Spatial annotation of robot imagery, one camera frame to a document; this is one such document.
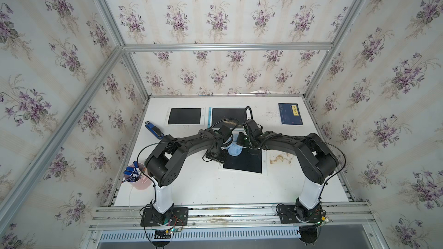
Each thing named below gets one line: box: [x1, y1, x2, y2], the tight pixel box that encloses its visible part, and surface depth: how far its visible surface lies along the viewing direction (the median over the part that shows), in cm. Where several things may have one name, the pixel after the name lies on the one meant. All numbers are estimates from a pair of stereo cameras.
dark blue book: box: [278, 102, 304, 127], surface depth 113 cm
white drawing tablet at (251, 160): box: [218, 147, 268, 176], surface depth 90 cm
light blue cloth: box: [224, 141, 243, 157], surface depth 92 cm
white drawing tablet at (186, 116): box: [164, 106, 206, 126], surface depth 110 cm
